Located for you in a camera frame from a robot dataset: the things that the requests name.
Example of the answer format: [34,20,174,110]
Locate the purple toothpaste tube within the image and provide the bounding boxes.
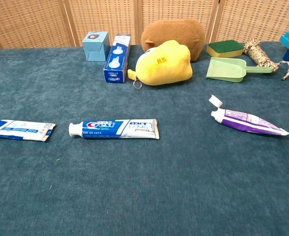
[208,95,289,137]

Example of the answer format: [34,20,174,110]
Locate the blue Crest toothpaste tube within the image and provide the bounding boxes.
[68,118,160,140]

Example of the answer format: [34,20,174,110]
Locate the blue toothpaste carton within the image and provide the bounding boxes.
[103,33,132,84]

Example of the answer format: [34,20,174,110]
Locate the flat toothpaste carton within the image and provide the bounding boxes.
[0,118,56,142]

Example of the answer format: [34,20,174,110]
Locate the yellow plush toy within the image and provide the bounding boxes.
[127,39,193,86]

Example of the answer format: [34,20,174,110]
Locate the blue table cloth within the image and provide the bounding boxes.
[0,41,289,236]

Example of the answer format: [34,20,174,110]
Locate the small light blue box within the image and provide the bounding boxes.
[82,31,111,62]

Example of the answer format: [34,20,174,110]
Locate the brown plush toy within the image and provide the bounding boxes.
[140,18,206,62]

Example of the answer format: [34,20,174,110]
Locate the light green dustpan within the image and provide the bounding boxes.
[205,57,274,84]

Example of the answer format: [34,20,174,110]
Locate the green yellow sponge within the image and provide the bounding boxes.
[206,39,245,59]

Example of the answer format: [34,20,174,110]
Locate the wicker folding screen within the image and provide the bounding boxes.
[0,0,289,50]

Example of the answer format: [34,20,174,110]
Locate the metal key ring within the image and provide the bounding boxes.
[132,76,142,90]

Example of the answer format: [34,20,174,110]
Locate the beige rope bundle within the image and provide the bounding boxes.
[243,39,289,81]

